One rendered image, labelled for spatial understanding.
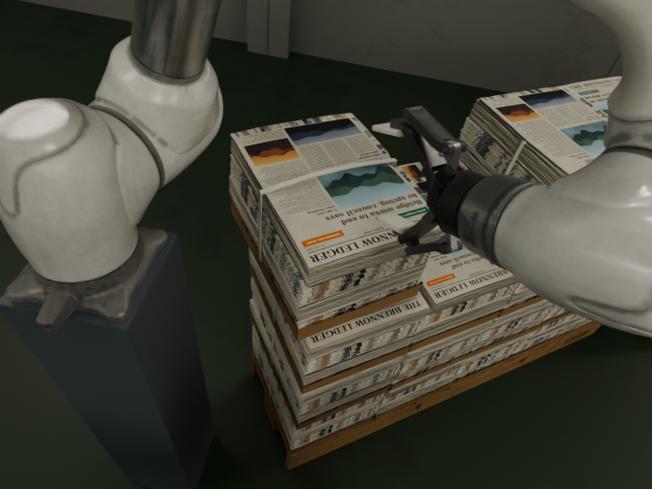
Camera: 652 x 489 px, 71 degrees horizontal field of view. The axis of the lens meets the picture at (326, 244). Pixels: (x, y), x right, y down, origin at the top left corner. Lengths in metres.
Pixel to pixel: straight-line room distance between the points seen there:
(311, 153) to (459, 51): 2.79
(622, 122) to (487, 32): 3.13
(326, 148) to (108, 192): 0.45
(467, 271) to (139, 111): 0.76
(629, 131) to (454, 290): 0.65
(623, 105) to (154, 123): 0.56
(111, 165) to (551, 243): 0.51
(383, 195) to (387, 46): 2.79
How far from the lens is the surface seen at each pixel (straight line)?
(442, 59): 3.64
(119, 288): 0.75
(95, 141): 0.63
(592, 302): 0.40
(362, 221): 0.78
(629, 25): 0.45
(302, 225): 0.76
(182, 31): 0.64
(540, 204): 0.43
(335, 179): 0.86
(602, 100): 1.45
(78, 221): 0.64
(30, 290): 0.80
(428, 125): 0.57
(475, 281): 1.09
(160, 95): 0.69
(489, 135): 1.21
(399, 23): 3.53
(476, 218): 0.47
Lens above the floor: 1.61
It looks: 48 degrees down
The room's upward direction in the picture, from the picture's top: 10 degrees clockwise
